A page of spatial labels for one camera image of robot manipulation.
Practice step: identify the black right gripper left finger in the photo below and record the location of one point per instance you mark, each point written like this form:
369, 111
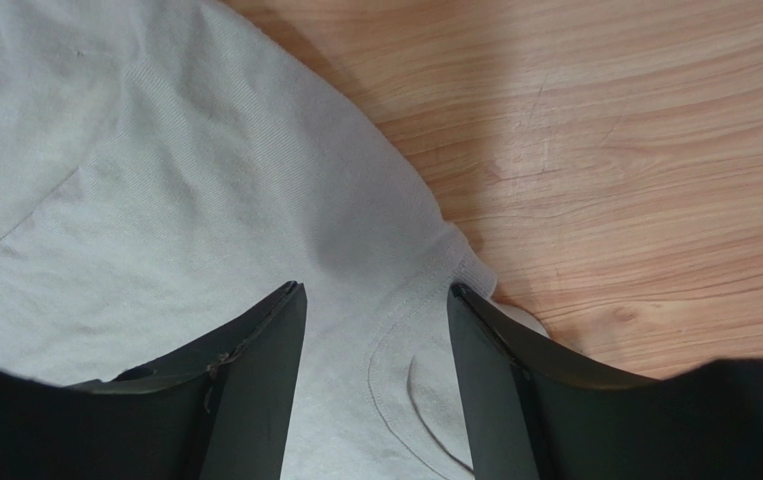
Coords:
216, 408

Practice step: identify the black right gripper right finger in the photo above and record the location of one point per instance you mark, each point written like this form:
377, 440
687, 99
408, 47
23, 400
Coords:
501, 359

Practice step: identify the beige t-shirt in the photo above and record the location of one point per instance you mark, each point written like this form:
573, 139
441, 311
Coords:
163, 166

